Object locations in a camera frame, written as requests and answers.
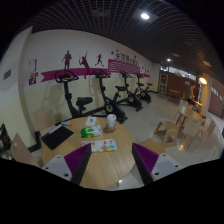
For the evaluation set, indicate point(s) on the black tablet case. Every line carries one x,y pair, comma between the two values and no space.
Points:
56,136

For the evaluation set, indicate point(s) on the white paper cup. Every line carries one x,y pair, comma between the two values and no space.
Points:
111,121

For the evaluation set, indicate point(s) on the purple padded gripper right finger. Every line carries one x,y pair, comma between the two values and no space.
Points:
153,166

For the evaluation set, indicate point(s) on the wooden chair far front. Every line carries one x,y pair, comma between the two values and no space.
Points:
189,131

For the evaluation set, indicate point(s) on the orange blue marker pen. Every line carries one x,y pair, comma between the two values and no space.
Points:
67,123

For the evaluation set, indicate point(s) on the colourful folded towel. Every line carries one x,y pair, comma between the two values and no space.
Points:
107,145

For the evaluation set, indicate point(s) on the round wooden table far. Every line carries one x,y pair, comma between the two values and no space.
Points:
186,112

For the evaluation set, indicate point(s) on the person in background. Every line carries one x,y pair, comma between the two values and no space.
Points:
190,94

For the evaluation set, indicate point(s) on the white small packet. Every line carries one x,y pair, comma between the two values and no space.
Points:
91,120

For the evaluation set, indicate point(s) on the green tissue packet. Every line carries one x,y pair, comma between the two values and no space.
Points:
90,132

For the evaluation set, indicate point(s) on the wooden stool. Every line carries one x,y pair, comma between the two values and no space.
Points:
170,132

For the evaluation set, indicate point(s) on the wooden chair left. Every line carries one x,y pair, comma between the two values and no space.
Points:
20,153

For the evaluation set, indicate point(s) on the round wooden table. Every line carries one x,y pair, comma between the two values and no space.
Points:
104,168
186,112

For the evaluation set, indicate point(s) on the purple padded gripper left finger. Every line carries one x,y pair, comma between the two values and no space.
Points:
72,166

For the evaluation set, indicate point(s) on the wooden chair behind table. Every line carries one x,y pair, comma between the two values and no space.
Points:
44,119

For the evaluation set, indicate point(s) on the wooden chair far right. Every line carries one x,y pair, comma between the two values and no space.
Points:
206,133

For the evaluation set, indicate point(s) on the black exercise bike farthest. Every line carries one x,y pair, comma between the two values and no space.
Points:
143,93

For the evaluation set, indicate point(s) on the wall poster purple white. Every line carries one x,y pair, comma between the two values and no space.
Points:
32,70

